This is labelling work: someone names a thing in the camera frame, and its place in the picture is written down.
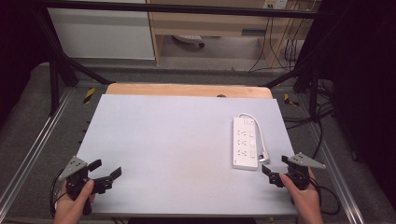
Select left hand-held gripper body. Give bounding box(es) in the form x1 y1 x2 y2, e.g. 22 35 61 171
57 155 114 217

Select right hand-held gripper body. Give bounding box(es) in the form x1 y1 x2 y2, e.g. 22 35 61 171
268 151 327 191

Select person's right hand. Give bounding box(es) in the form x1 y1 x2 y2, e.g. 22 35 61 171
278 168 325 224

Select person's left hand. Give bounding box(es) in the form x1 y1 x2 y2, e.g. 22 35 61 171
53 179 96 224

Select white plug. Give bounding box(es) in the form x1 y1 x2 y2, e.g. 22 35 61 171
257 150 272 165

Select white power strip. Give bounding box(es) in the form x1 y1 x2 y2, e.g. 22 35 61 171
232 116 260 172

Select white table board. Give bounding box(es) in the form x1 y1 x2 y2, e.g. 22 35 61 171
76 93 299 217

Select black curtain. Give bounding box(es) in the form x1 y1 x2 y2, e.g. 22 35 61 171
0 0 52 129
306 0 396 214

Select wooden table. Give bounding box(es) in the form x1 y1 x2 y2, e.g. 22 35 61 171
105 82 274 100

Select white cabinet panel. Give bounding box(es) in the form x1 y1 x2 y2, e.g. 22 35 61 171
46 7 156 61

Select white grey device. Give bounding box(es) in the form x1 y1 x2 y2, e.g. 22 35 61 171
172 34 206 49

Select light wooden desk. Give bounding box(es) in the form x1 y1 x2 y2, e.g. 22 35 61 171
146 0 316 68

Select aluminium rail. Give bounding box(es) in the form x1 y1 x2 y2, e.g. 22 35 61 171
306 120 366 224
0 88 75 213

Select white power strip cable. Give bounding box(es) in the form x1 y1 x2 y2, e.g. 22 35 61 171
237 112 269 157

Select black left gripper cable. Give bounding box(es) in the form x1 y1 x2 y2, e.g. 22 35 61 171
49 169 68 219

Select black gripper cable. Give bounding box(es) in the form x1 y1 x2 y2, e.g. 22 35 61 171
307 176 342 217
49 169 68 219

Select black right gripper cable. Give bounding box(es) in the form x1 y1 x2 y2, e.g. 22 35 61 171
307 176 342 217

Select black floor cables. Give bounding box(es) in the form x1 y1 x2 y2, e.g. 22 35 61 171
281 77 336 161

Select hanging black cables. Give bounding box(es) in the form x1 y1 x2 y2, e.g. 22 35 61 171
247 15 310 75

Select white wall socket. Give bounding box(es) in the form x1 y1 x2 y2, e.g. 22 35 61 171
262 0 290 10

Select black metal frame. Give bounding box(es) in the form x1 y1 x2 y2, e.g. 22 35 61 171
31 0 334 117

